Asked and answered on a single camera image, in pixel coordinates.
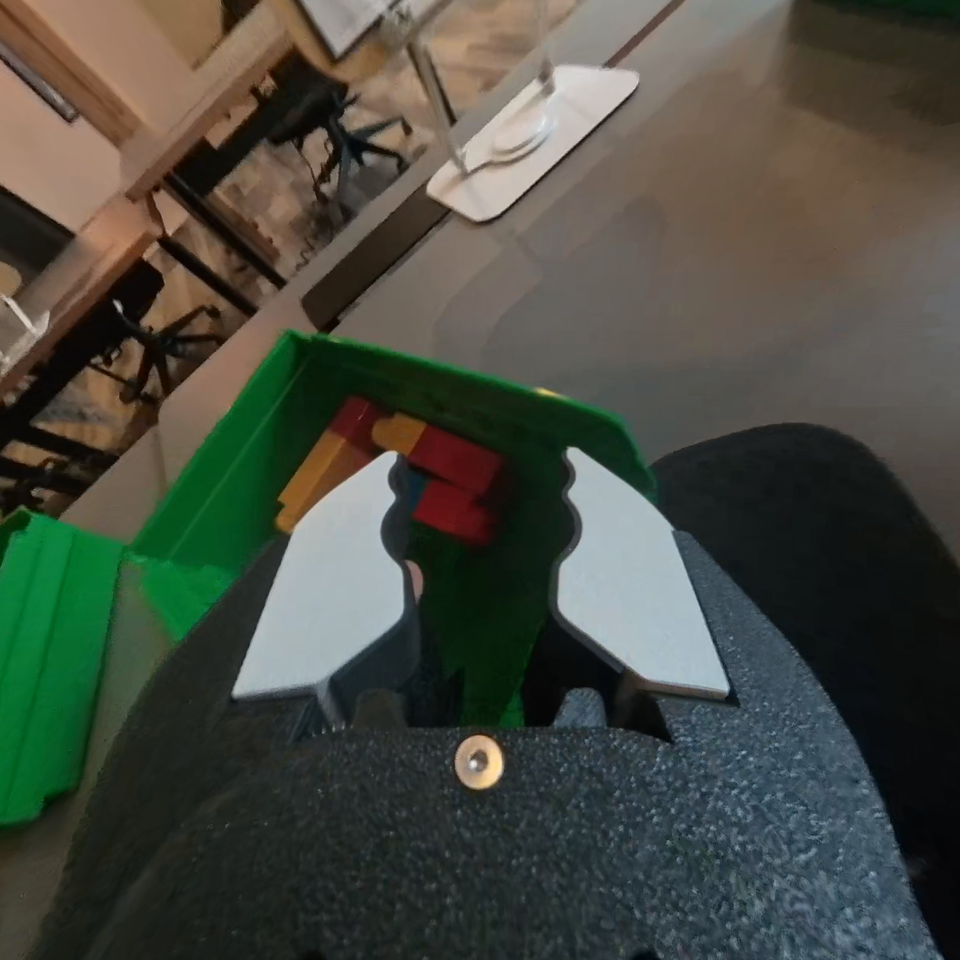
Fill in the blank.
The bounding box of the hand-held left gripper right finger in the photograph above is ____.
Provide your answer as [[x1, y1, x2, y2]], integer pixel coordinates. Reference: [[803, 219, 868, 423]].
[[551, 446, 732, 702]]

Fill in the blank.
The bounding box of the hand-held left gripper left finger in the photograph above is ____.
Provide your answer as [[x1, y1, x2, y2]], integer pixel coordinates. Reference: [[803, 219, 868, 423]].
[[231, 450, 421, 702]]

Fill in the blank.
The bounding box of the green plastic bin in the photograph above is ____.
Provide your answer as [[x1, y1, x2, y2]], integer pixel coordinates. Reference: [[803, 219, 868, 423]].
[[123, 330, 660, 725], [0, 506, 127, 830]]

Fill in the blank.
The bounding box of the heap of mega block towers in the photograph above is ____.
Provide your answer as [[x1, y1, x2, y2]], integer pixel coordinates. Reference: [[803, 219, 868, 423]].
[[273, 396, 507, 549]]

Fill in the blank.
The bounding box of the black mesh pad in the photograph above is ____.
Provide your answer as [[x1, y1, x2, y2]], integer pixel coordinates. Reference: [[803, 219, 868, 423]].
[[648, 422, 960, 901]]

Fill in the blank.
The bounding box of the black office chair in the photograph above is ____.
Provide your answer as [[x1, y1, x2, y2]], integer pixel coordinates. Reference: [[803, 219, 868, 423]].
[[281, 93, 412, 222], [93, 298, 226, 406]]

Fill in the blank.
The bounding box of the clear acrylic holder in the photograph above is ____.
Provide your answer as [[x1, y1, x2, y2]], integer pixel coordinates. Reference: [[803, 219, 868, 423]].
[[0, 291, 51, 378]]

